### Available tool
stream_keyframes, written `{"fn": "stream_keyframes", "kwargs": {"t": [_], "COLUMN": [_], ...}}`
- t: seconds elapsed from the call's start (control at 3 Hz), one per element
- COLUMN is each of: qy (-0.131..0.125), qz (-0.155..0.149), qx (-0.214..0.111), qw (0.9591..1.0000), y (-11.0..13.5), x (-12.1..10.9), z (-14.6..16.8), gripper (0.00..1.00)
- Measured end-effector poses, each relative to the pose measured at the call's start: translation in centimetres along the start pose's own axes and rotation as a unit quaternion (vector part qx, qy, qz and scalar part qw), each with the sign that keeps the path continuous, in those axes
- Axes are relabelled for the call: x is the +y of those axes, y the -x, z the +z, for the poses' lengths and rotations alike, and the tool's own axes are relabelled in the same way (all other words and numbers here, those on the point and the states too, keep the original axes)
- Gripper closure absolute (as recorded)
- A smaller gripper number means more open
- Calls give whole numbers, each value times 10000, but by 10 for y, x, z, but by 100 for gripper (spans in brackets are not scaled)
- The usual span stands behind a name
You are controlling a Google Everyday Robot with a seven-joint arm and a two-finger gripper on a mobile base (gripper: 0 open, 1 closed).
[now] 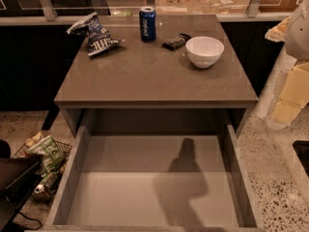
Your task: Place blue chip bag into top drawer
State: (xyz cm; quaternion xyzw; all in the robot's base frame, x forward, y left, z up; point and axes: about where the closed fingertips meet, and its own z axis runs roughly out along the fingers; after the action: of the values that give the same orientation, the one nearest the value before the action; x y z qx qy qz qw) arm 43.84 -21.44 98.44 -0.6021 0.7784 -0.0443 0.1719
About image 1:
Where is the cream snack bag in basket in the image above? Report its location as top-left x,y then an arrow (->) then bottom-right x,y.
25,131 -> 42,147

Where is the white bowl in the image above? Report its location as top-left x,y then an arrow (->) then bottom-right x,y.
185,36 -> 225,68

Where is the silver can in basket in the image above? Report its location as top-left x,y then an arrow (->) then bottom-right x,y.
34,184 -> 45,194

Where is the grey cabinet with top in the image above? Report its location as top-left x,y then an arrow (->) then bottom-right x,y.
55,14 -> 258,132

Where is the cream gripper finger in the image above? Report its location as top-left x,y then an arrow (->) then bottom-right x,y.
270,62 -> 309,124

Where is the cardboard box left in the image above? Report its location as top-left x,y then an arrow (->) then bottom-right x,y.
155,0 -> 204,15

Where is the open grey top drawer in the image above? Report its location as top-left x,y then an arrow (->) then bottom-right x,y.
45,124 -> 265,232

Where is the black wire basket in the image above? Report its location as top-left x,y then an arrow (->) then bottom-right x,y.
13,137 -> 71,201

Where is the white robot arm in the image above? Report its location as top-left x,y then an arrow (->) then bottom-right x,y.
265,0 -> 309,124

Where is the blue soda can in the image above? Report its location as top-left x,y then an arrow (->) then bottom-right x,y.
139,6 -> 156,42

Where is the green chip bag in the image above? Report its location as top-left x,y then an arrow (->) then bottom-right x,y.
26,135 -> 65,172

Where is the black box on floor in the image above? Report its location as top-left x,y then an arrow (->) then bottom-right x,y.
0,158 -> 41,232

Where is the black cable on floor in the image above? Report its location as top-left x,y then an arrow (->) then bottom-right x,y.
13,210 -> 43,231

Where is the blue chip bag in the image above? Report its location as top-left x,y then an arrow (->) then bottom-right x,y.
67,13 -> 124,58

